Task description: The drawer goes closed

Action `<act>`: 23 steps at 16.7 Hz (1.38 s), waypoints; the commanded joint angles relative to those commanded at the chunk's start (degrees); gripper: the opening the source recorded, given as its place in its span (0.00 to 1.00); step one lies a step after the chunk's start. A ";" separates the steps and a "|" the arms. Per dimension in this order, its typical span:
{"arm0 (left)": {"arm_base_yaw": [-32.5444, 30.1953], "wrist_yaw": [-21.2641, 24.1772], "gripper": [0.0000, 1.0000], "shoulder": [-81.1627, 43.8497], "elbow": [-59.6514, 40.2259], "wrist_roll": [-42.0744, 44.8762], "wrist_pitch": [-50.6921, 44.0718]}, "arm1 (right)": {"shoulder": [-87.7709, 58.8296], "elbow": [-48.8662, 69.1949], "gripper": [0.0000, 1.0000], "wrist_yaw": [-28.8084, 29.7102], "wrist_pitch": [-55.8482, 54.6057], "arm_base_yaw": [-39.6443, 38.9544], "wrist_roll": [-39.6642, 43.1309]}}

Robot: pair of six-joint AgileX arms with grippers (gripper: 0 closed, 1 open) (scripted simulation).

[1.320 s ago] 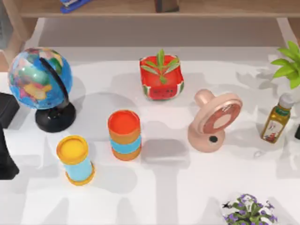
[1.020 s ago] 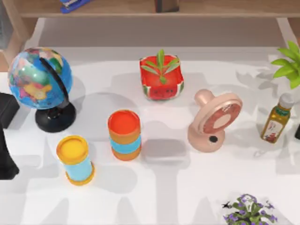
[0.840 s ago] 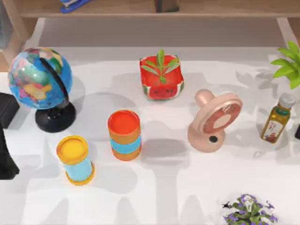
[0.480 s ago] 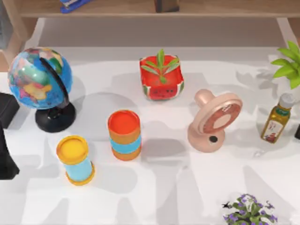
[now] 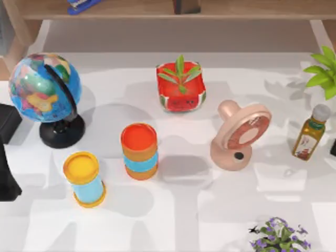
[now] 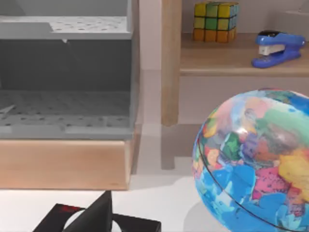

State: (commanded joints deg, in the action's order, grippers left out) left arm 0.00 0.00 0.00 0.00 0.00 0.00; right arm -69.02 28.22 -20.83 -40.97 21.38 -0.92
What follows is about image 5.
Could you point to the blue stapler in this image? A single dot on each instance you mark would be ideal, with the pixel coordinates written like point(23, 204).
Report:
point(78, 8)

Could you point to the wooden shelf unit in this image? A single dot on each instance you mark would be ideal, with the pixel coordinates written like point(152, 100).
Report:
point(157, 16)

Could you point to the pink desk fan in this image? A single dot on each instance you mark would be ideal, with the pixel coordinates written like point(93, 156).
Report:
point(225, 155)

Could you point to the bright green leafy plant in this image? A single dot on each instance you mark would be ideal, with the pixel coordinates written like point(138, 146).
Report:
point(321, 74)

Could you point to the purple flower plant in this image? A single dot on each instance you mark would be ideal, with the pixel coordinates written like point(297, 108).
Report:
point(278, 236)

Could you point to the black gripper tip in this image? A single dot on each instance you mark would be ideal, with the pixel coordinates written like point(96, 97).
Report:
point(333, 147)
point(7, 183)

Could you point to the watermelon plant pot with plant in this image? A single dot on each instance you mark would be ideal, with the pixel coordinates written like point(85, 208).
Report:
point(181, 101)

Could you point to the brown book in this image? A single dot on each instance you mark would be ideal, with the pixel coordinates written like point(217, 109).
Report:
point(186, 5)

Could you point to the blue globe on black stand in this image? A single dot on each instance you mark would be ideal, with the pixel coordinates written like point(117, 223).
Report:
point(39, 86)

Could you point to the yellow oil bottle grey cap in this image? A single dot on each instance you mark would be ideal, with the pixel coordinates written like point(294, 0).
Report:
point(308, 136)

